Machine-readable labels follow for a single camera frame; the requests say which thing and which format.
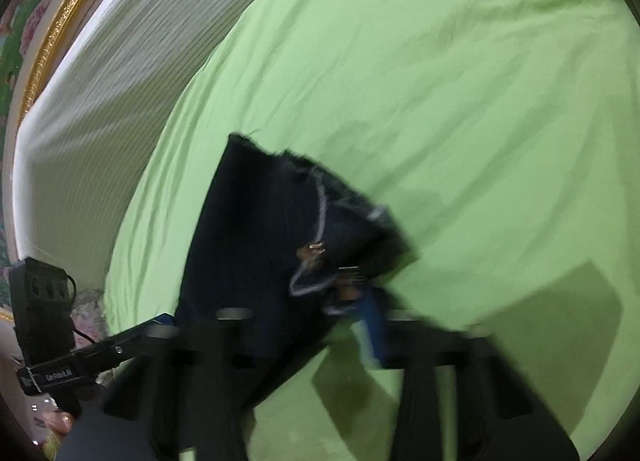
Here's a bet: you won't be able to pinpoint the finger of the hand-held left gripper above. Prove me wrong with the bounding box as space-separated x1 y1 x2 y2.
75 313 179 378

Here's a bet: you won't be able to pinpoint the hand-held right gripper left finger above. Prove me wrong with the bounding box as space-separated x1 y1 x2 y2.
102 308 254 461

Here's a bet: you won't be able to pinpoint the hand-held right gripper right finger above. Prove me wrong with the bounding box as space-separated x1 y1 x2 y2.
351 287 582 461

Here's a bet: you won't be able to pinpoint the dark navy pants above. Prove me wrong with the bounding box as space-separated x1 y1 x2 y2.
175 132 422 453

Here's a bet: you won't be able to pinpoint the person's left forearm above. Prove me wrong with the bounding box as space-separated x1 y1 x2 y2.
54 393 163 461

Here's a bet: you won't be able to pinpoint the floral cloth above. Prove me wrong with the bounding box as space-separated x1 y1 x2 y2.
70 288 108 342

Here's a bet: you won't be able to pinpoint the white ribbed mattress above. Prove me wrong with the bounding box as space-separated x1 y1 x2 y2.
12 0 321 293

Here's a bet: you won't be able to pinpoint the green bed sheet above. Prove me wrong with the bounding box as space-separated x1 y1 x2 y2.
102 0 640 461

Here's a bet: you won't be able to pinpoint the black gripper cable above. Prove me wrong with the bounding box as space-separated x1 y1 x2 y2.
64 273 98 344

